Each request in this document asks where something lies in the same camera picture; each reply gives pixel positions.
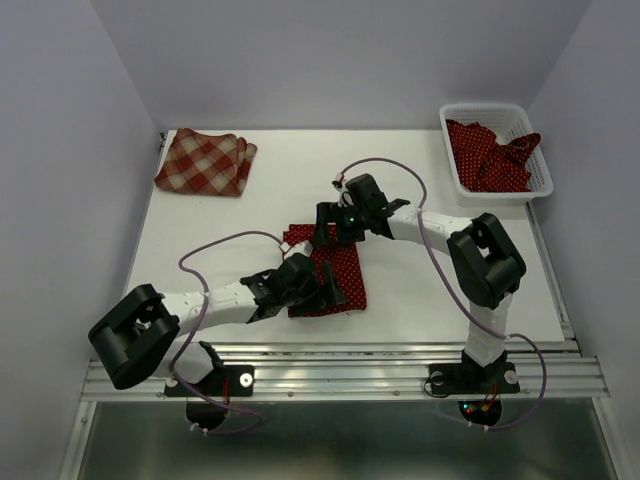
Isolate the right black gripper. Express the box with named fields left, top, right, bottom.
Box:
left=309, top=201, right=369, bottom=247

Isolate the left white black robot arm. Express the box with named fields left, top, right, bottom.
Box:
left=88, top=253, right=347, bottom=396

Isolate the red beige plaid skirt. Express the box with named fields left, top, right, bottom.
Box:
left=154, top=128, right=258, bottom=197

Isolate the aluminium mounting rail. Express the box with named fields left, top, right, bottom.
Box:
left=79, top=342, right=611, bottom=401

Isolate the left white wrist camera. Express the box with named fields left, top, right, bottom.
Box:
left=279, top=240, right=313, bottom=259

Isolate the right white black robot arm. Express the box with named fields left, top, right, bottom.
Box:
left=312, top=174, right=526, bottom=398

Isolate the red white polka-dot skirt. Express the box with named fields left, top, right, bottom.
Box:
left=288, top=225, right=367, bottom=318

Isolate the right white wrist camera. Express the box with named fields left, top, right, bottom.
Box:
left=332, top=172, right=353, bottom=207

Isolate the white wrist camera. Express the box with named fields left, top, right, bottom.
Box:
left=279, top=240, right=313, bottom=259
left=332, top=172, right=353, bottom=207

